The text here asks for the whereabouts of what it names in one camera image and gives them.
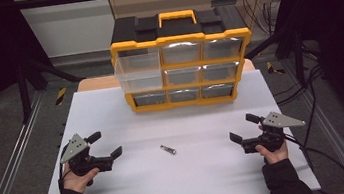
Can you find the clear plastic organizer drawer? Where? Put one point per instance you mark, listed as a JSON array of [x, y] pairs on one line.
[[139, 76]]

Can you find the black metal frame strut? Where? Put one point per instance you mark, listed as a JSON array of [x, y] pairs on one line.
[[298, 56], [24, 93]]

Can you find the person's right hand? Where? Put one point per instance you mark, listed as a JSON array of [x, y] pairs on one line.
[[277, 156]]

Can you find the person's left hand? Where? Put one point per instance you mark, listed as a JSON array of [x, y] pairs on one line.
[[75, 183]]

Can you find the set of clear drawers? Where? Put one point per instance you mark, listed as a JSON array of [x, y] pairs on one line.
[[184, 75]]

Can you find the small silver metal cylinder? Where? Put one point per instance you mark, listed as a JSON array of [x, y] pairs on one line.
[[168, 149]]

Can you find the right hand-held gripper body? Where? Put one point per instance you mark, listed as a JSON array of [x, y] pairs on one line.
[[279, 120]]

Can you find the grey wall vent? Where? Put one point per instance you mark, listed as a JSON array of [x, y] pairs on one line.
[[224, 2]]

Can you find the yellow black drawer organizer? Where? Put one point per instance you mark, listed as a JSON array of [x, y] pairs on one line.
[[177, 27]]

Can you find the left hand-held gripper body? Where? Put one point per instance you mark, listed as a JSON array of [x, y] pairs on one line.
[[77, 146]]

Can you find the yellow black hazard tape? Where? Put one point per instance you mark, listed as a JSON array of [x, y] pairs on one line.
[[272, 68], [61, 96]]

